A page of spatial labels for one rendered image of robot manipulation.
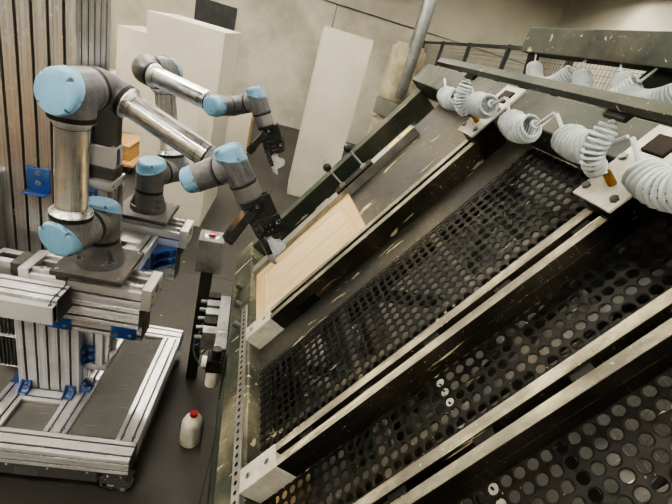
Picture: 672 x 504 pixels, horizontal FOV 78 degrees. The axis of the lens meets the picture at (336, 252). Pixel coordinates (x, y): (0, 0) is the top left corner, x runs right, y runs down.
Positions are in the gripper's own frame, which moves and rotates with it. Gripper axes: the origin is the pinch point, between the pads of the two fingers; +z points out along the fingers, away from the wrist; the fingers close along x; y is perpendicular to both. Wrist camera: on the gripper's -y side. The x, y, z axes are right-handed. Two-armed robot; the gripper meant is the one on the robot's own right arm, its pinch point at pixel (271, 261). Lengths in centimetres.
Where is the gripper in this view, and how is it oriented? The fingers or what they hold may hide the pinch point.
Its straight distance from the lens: 125.1
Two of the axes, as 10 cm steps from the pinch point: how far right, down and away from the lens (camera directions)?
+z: 3.2, 8.3, 4.7
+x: -3.8, -3.4, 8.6
